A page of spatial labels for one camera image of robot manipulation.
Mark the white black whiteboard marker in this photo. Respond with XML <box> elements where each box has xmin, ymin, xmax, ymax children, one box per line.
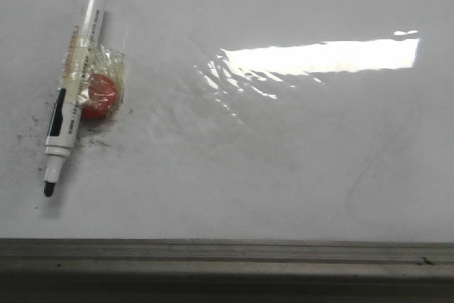
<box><xmin>43</xmin><ymin>0</ymin><xmax>107</xmax><ymax>197</ymax></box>

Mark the red round magnet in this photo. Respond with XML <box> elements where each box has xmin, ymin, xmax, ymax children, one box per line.
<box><xmin>82</xmin><ymin>74</ymin><xmax>118</xmax><ymax>119</ymax></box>

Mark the clear adhesive tape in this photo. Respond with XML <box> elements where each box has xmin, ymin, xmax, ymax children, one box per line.
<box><xmin>55</xmin><ymin>31</ymin><xmax>125</xmax><ymax>120</ymax></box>

